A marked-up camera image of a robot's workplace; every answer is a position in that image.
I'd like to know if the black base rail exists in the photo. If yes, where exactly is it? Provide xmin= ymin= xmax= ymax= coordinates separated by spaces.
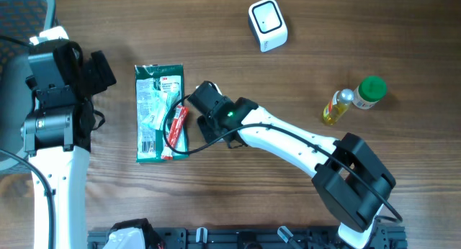
xmin=86 ymin=225 xmax=408 ymax=249

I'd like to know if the yellow dish soap bottle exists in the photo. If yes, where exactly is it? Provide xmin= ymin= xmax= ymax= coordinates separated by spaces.
xmin=323 ymin=89 xmax=354 ymax=125

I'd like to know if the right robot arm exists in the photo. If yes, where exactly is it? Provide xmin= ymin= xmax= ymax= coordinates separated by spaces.
xmin=187 ymin=81 xmax=396 ymax=248

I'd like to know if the black camera cable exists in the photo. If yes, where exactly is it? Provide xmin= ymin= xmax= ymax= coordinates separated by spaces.
xmin=161 ymin=94 xmax=404 ymax=225

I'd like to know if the green lid jar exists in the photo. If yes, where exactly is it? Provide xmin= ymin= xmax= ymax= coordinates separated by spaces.
xmin=353 ymin=76 xmax=388 ymax=109

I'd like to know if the grey plastic mesh basket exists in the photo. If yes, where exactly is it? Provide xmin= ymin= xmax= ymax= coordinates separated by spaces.
xmin=1 ymin=0 xmax=55 ymax=160

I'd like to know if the green white plastic packet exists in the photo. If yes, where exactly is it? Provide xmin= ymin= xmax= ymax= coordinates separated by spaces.
xmin=135 ymin=64 xmax=184 ymax=164

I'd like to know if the white barcode scanner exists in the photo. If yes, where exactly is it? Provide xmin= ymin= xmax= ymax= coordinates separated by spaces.
xmin=248 ymin=0 xmax=288 ymax=53

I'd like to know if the red stick sachet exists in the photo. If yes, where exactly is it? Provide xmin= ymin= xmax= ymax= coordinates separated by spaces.
xmin=161 ymin=105 xmax=189 ymax=160

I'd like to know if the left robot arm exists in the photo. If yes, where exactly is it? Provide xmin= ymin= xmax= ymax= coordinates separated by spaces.
xmin=22 ymin=26 xmax=117 ymax=248

